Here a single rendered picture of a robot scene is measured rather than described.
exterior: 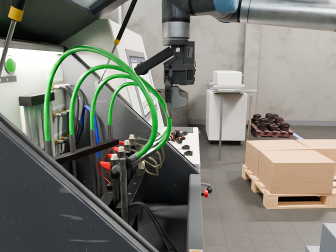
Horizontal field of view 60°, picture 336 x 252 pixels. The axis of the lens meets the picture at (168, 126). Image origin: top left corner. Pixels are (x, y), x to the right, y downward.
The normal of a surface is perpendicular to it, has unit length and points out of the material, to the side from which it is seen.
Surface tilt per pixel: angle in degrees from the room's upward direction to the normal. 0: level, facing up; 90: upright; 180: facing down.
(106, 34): 90
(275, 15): 112
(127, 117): 90
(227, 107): 90
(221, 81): 90
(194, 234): 0
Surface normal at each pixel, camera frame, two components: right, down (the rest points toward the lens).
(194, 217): 0.00, -0.98
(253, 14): -0.41, 0.54
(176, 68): -0.09, 0.21
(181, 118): 0.13, 0.21
